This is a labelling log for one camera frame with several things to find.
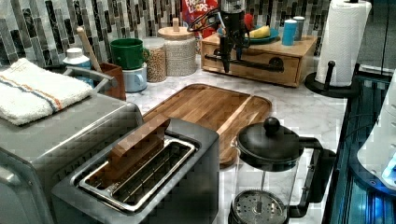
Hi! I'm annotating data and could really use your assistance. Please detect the dark wooden utensil holder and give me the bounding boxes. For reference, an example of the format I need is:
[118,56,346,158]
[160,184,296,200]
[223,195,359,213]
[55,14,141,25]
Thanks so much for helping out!
[100,63,126,101]

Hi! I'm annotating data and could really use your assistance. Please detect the yellow banana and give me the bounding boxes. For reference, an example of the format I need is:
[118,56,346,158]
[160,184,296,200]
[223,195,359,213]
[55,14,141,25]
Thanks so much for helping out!
[249,26,271,38]

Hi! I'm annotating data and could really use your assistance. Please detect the glass jar with grains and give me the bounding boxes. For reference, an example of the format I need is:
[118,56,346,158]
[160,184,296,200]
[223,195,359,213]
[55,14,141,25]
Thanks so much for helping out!
[143,37,166,82]

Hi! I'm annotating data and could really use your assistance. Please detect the black paper towel holder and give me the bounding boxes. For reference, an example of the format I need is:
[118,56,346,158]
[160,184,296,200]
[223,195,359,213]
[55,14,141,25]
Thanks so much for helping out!
[304,61,360,98]

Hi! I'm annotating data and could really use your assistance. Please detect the wooden toast block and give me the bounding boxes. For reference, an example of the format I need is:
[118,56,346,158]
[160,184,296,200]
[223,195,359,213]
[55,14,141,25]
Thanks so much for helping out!
[89,114,170,187]

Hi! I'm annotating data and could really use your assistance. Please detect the white capped blue bottle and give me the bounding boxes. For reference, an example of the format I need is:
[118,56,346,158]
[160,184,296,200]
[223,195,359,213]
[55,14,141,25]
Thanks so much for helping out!
[63,48,92,70]

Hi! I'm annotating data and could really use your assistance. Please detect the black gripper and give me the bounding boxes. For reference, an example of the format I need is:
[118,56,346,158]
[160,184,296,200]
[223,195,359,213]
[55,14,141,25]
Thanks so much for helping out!
[219,0,250,73]

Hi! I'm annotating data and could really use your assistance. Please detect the teal plate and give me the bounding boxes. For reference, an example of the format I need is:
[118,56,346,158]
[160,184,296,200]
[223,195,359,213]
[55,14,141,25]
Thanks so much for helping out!
[250,28,278,45]

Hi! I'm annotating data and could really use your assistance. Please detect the stainless toaster oven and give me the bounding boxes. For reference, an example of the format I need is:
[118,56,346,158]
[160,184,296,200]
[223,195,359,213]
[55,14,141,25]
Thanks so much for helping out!
[0,66,143,224]

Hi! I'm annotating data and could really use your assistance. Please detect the white paper towel roll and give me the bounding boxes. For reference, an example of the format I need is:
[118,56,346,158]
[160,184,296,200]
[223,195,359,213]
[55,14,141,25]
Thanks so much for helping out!
[316,0,372,87]

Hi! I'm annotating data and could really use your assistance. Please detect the red apple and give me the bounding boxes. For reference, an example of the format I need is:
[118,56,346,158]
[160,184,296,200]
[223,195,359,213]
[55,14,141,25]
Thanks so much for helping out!
[244,13,253,31]

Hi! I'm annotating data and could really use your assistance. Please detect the grey slot toaster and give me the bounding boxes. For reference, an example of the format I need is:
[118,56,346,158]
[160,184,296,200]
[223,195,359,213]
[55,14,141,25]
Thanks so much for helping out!
[52,119,219,224]

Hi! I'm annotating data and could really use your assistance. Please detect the wooden drawer box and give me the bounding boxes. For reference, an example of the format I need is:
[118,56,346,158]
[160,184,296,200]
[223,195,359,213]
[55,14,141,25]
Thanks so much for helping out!
[201,34,317,88]

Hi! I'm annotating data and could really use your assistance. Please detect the blue shaker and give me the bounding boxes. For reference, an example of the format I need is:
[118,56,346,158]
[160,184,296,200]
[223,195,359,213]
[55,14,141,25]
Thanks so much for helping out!
[282,19,297,46]

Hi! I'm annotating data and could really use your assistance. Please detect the Froot Loops cereal box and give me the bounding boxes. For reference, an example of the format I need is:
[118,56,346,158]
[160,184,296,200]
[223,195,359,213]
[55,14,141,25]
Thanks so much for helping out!
[181,0,218,27]

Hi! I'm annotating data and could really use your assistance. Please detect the wooden cutting board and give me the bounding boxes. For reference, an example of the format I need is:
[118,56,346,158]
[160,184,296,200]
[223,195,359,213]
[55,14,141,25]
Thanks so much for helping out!
[143,84,272,169]

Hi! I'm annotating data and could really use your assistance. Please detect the light blue mug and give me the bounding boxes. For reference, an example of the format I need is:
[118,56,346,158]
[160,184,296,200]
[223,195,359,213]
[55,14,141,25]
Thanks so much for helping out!
[122,63,148,92]

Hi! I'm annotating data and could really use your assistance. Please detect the white striped towel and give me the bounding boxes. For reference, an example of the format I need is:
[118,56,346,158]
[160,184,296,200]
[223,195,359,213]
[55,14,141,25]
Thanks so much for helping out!
[0,58,92,125]

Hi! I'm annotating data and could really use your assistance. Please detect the grey shaker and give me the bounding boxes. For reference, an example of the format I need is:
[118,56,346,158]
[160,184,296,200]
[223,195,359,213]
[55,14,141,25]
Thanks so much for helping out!
[293,16,305,41]

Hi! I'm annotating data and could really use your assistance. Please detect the black French press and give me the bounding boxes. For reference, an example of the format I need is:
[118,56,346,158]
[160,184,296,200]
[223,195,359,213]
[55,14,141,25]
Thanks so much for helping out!
[228,117,336,224]

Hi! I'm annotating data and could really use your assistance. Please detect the wooden spoon handle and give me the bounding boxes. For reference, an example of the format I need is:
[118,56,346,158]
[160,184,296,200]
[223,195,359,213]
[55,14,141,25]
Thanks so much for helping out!
[77,26,102,72]

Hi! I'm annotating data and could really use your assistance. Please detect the green mug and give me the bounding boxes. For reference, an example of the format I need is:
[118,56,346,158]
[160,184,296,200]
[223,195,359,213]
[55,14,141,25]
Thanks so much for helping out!
[110,38,150,70]

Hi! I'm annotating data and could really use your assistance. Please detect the white jar with wooden lid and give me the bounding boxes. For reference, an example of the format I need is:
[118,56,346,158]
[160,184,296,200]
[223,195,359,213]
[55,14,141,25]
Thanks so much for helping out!
[158,18,197,77]

